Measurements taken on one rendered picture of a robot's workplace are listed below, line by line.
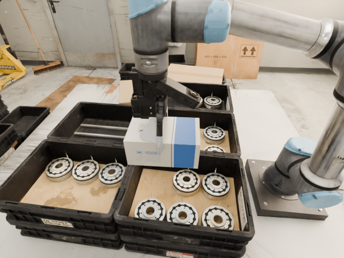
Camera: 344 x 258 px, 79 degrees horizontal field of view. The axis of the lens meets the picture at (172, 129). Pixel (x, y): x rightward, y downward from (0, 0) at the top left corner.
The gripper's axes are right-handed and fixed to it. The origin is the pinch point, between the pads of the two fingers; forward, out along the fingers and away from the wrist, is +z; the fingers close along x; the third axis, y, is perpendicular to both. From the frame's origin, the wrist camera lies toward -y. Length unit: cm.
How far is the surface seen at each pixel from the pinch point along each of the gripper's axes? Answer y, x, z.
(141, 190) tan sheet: 9.5, -0.8, 27.9
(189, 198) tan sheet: -8.4, 1.6, 28.0
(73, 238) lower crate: 31, 15, 36
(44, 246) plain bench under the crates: 43, 16, 41
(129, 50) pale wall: 96, -316, 80
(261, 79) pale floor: -129, -286, 112
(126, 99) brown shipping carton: 30, -62, 25
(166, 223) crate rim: -1.7, 16.5, 18.0
